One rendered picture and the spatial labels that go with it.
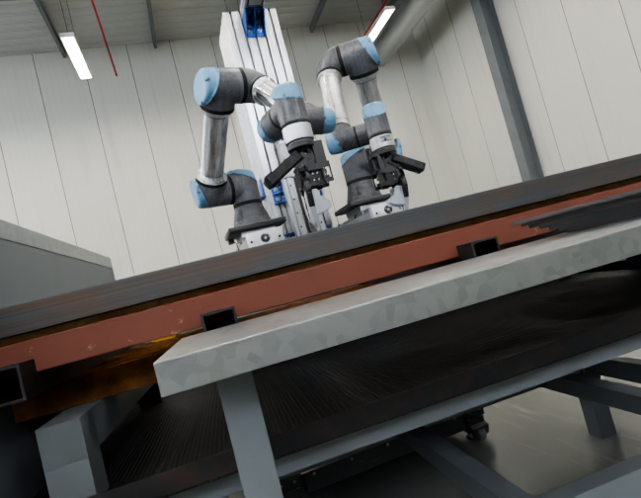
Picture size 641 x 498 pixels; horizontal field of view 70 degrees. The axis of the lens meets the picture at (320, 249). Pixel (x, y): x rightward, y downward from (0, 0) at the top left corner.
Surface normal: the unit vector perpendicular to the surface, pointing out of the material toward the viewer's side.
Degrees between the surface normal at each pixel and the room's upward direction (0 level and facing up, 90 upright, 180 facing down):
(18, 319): 90
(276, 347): 90
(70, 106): 90
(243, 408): 90
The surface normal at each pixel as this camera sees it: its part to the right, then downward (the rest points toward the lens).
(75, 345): 0.19, -0.11
